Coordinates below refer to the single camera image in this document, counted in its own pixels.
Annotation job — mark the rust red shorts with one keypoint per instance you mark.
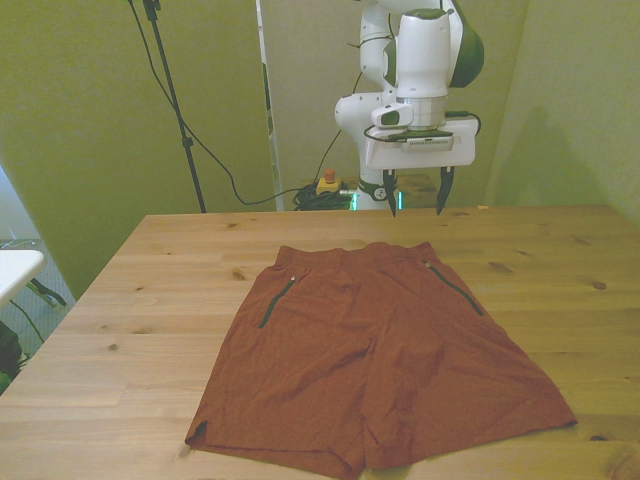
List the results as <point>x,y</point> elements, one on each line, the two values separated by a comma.
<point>360,350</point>

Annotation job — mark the yellow emergency stop box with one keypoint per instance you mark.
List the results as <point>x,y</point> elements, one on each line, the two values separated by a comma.
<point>328,186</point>

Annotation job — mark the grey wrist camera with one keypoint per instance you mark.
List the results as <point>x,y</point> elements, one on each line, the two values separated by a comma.
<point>429,142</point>

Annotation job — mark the white vertical divider post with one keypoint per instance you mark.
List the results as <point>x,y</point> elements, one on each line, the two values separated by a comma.
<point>269,100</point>

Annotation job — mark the black tripod stand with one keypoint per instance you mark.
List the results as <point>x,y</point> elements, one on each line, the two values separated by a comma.
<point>172,95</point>

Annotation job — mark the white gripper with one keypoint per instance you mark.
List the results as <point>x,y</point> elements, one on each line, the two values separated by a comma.
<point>465,145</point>

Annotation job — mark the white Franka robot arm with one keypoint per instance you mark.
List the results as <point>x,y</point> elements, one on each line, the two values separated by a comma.
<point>422,50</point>

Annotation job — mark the white side table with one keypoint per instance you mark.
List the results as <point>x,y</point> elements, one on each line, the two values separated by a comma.
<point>15,270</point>

